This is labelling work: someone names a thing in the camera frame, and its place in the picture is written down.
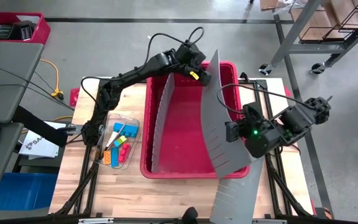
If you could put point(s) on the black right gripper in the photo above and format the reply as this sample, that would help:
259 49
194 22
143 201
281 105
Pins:
259 137

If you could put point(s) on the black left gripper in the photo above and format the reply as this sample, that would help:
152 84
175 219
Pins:
188 59

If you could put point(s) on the long grey slotted divider panel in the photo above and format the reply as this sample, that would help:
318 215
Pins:
219 140
163 124

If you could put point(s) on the large red plastic bin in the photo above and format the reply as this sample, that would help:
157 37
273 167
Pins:
182 140

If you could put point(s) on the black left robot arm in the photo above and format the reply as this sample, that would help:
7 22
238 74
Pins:
129 77

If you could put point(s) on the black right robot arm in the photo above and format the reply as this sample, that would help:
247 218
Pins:
297 119

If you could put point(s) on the yellow tag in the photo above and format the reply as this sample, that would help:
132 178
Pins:
194 75

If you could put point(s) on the red clamp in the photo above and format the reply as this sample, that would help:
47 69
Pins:
287 92
74 96

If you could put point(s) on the short grey divider panel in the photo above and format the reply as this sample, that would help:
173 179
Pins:
238 199

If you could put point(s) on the long blue toy brick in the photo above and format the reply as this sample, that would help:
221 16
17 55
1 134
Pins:
129 130

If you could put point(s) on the clear plastic tray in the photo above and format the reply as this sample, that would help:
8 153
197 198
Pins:
134 149

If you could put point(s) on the person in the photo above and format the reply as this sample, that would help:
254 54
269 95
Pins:
190 216

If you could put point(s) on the white printed tag card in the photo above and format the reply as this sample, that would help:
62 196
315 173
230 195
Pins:
113 138

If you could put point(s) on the cardboard boxes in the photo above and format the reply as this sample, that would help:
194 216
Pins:
312 21

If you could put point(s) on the yellow toy brick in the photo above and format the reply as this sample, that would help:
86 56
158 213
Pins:
107 157

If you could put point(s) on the small red crate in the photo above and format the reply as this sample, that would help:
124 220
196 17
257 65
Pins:
42 34

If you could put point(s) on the black bar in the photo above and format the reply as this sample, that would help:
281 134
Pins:
39 126

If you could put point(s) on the white printed paper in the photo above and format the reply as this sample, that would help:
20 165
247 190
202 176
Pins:
39 149

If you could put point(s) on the black electronic box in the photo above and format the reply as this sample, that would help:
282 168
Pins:
4 31
25 31

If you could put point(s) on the grey desk top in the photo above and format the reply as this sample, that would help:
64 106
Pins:
8 74

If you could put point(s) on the blue plastic bin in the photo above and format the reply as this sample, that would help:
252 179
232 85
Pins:
17 191

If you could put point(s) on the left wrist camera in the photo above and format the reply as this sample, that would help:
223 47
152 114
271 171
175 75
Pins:
200 57

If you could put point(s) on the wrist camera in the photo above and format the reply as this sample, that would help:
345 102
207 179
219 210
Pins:
232 132
200 57

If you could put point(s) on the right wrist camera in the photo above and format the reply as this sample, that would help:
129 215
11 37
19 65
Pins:
232 132

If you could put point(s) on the grey metal cart frame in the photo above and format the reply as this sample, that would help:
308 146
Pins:
294 28

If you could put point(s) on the black table frame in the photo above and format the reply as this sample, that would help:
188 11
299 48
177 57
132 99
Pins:
89 199

